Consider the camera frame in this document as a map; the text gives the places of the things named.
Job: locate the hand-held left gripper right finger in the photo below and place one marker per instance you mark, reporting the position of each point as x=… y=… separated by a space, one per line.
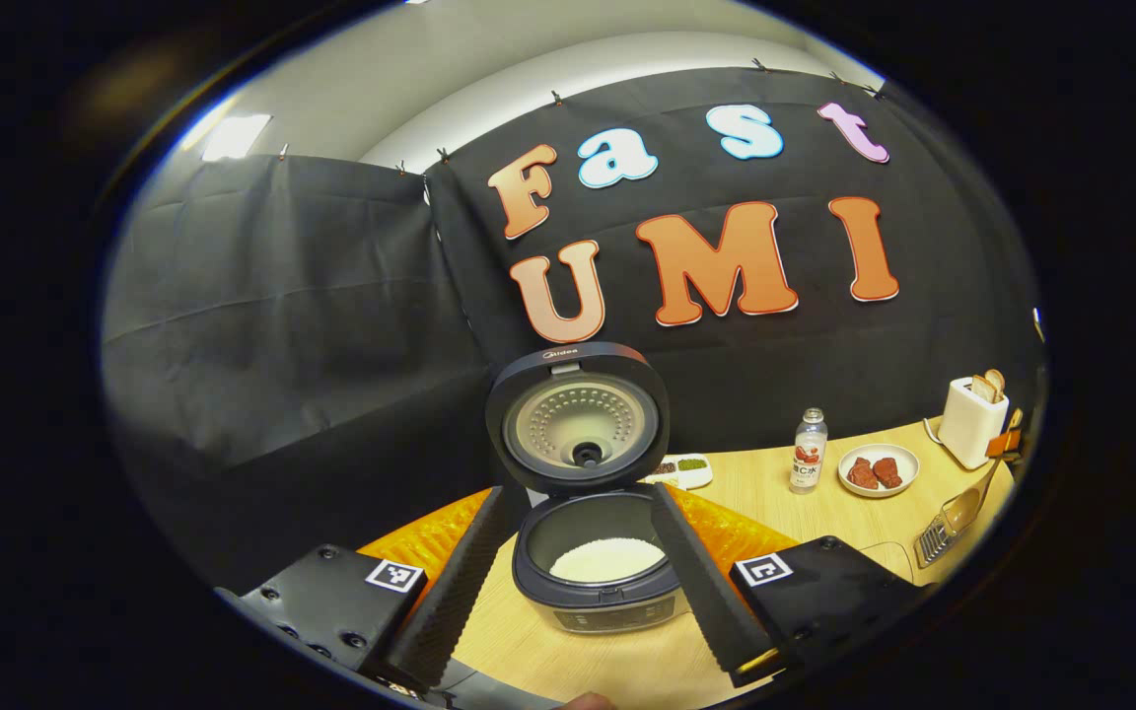
x=701 y=592

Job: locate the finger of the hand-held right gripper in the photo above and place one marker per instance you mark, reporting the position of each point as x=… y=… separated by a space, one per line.
x=1004 y=444

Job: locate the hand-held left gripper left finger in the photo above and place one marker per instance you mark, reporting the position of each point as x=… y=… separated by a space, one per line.
x=469 y=602

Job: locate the wooden spoon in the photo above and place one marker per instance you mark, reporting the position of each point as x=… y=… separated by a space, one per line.
x=962 y=508

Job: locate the heap of white rice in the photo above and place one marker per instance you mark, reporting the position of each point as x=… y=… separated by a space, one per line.
x=607 y=562

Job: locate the black and silver rice cooker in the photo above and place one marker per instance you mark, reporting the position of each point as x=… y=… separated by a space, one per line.
x=578 y=375

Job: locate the white toaster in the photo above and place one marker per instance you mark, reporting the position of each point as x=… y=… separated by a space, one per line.
x=967 y=434

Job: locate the toasted bread slice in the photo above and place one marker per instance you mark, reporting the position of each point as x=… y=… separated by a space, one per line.
x=996 y=380
x=982 y=390

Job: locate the white round plate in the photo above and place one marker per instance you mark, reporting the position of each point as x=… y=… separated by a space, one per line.
x=908 y=483

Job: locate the white divided grain dish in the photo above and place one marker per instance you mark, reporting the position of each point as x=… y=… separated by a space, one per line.
x=691 y=478

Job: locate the red meat piece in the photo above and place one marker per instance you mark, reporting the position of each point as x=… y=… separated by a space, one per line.
x=862 y=473
x=887 y=472

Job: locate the clear drink bottle red label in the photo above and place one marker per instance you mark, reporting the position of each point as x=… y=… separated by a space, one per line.
x=807 y=463

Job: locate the long ceiling light panel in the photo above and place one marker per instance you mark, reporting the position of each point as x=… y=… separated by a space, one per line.
x=236 y=138

